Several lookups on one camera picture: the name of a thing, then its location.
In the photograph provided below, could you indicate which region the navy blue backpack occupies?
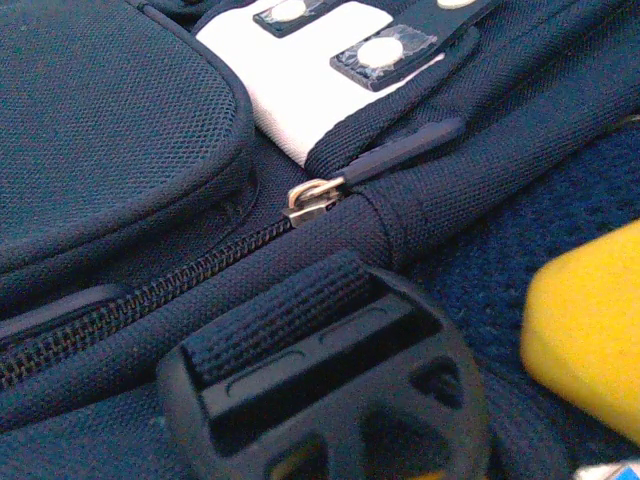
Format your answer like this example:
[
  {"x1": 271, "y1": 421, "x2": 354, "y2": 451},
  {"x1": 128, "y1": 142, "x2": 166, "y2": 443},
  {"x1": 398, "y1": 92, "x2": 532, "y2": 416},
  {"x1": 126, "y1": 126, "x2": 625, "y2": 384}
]
[{"x1": 0, "y1": 0, "x2": 640, "y2": 480}]

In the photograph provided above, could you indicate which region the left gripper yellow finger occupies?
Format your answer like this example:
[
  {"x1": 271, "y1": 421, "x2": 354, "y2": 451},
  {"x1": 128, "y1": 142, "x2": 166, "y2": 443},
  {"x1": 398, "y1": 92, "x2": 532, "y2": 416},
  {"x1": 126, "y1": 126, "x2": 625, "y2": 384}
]
[{"x1": 519, "y1": 218, "x2": 640, "y2": 447}]

